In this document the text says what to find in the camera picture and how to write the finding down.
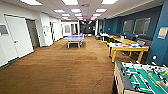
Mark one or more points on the rectangular ceiling light panel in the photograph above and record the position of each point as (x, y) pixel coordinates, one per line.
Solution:
(31, 2)
(59, 11)
(101, 10)
(70, 1)
(76, 10)
(109, 1)
(78, 14)
(66, 15)
(96, 14)

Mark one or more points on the long wooden table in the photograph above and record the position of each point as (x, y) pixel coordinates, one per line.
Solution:
(115, 36)
(131, 40)

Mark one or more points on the dark hallway doorway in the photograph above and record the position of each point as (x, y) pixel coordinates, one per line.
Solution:
(54, 31)
(33, 33)

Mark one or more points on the yellow game table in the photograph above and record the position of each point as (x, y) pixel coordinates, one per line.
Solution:
(128, 49)

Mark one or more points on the yellow wall sign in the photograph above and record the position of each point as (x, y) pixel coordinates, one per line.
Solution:
(163, 33)

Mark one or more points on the white door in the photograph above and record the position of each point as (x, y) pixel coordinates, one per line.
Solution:
(20, 38)

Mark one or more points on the orange red bowl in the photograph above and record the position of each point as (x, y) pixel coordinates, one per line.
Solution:
(126, 45)

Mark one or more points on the small white table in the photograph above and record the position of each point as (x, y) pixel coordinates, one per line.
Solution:
(104, 35)

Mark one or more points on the white wall notice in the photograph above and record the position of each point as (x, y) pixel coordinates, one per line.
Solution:
(46, 29)

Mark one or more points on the green foosball table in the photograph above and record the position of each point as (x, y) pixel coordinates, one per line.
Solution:
(143, 80)

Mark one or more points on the framed interior window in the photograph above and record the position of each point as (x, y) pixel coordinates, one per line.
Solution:
(128, 26)
(142, 26)

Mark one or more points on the blue ping pong table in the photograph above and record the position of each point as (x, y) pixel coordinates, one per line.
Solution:
(74, 38)

